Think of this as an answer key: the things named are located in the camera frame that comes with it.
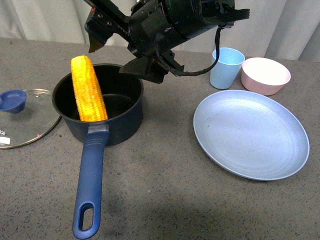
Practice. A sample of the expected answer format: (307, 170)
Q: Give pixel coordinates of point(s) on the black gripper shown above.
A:
(155, 27)

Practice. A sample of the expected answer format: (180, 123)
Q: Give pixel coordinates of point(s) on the yellow corn cob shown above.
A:
(87, 91)

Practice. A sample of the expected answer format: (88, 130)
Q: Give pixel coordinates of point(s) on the glass lid blue knob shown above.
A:
(37, 118)

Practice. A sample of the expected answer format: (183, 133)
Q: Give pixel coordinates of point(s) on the dark blue saucepan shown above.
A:
(122, 94)

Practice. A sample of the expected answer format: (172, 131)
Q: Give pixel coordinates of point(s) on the light blue cup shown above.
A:
(229, 63)

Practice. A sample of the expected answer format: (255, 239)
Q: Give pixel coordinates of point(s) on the pink bowl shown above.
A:
(264, 76)

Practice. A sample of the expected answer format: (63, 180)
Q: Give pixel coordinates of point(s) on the light blue plate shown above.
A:
(251, 135)

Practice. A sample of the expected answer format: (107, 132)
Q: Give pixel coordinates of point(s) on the white curtain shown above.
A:
(283, 29)

